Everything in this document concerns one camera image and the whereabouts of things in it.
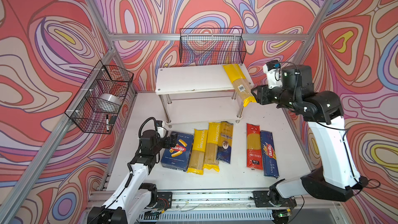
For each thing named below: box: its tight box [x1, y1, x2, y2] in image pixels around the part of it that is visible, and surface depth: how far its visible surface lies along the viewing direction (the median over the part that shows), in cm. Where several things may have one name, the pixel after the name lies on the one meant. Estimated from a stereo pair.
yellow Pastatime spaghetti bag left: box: [186, 128, 209, 175], surface depth 88 cm
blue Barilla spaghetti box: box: [260, 130, 280, 179], surface depth 86 cm
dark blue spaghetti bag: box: [216, 121, 234, 164], surface depth 92 cm
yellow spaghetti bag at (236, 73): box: [221, 63, 257, 108], surface depth 75 cm
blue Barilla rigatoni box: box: [160, 131, 195, 172], surface depth 84 cm
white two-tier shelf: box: [155, 63, 255, 128], surface depth 86 cm
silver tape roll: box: [97, 93, 121, 114], surface depth 74 cm
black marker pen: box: [106, 114, 110, 132], surface depth 73 cm
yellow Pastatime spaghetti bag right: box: [203, 121, 221, 173], surface depth 90 cm
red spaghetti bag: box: [246, 122, 264, 171], surface depth 91 cm
